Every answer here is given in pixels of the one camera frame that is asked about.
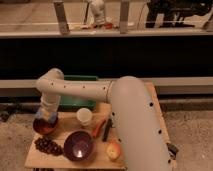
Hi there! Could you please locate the blue sponge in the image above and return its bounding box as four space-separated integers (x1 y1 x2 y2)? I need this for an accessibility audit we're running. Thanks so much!
35 108 57 123

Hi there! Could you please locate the red bowl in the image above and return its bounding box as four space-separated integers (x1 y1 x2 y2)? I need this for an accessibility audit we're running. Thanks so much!
33 117 58 135

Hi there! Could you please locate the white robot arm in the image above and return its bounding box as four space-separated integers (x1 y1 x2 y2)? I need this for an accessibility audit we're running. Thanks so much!
36 68 172 171

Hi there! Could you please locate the purple bowl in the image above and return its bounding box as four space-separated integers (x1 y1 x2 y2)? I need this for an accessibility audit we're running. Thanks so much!
63 131 94 162

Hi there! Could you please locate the white cup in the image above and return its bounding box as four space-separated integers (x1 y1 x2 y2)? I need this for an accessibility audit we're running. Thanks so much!
76 108 93 126

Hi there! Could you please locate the red chili pepper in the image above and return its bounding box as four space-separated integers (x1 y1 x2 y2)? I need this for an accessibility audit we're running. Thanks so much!
91 119 106 138

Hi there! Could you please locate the green plastic bin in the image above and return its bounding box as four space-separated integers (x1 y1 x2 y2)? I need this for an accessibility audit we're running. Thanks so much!
59 75 98 111

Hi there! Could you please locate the dark green cucumber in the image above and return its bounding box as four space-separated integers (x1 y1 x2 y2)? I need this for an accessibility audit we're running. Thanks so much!
102 118 112 142

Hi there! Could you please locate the red yellow apple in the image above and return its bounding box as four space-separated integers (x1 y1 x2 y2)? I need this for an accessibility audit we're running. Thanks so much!
106 142 121 161

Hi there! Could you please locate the bunch of dark grapes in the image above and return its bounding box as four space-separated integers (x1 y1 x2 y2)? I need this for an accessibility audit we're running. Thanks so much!
34 136 63 156

